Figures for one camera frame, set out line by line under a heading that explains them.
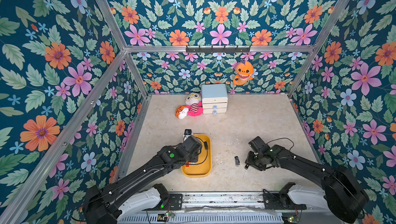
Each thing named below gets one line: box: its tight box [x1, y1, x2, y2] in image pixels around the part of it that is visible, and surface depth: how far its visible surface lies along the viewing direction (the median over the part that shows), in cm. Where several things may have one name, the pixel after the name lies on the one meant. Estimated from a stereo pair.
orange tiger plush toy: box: [175, 105, 189, 120], surface depth 105 cm
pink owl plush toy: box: [185, 92, 204, 118], surface depth 107 cm
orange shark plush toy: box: [232, 60, 255, 86], surface depth 100 cm
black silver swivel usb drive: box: [234, 155, 240, 167], surface depth 88 cm
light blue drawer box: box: [201, 83, 228, 115], surface depth 104 cm
